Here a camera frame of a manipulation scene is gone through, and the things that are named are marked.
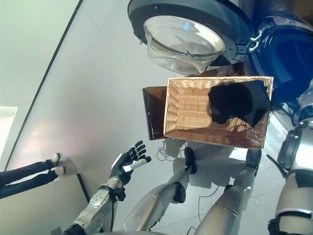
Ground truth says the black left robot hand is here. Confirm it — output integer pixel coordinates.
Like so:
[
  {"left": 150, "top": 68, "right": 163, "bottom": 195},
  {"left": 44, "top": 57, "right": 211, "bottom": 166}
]
[{"left": 109, "top": 140, "right": 152, "bottom": 186}]

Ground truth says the black garment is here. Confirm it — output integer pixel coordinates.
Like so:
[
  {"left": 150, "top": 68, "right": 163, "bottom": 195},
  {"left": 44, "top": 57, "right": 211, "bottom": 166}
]
[{"left": 207, "top": 79, "right": 271, "bottom": 128}]

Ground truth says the grey front-load washing machine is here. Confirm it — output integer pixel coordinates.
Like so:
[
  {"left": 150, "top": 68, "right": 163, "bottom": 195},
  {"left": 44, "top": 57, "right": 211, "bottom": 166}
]
[{"left": 242, "top": 0, "right": 313, "bottom": 106}]

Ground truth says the brown acrylic stand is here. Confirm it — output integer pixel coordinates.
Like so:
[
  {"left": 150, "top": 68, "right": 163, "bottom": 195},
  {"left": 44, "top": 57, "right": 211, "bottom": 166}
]
[{"left": 142, "top": 62, "right": 245, "bottom": 141}]

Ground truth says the wicker laundry basket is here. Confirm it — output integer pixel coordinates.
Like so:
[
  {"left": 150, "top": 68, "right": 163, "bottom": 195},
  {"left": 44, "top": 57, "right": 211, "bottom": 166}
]
[{"left": 163, "top": 76, "right": 274, "bottom": 150}]

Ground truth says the person in dark trousers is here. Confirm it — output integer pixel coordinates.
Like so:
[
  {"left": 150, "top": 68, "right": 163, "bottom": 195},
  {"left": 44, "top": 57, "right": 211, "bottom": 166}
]
[{"left": 0, "top": 152, "right": 67, "bottom": 199}]

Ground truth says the round glass washer door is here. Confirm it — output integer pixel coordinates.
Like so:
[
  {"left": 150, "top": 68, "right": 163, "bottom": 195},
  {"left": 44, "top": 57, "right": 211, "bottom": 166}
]
[{"left": 127, "top": 0, "right": 252, "bottom": 75}]

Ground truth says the white floor cable coil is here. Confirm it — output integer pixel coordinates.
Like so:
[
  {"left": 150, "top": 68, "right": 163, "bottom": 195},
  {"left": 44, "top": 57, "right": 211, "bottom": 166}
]
[{"left": 156, "top": 144, "right": 186, "bottom": 162}]

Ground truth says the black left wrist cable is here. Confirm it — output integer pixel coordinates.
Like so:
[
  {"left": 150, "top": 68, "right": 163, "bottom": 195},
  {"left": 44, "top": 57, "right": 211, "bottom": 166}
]
[{"left": 111, "top": 195, "right": 116, "bottom": 232}]

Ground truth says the thin black floor cable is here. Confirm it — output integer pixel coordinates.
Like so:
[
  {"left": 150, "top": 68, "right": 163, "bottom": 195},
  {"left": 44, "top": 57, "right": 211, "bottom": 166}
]
[{"left": 187, "top": 183, "right": 221, "bottom": 235}]

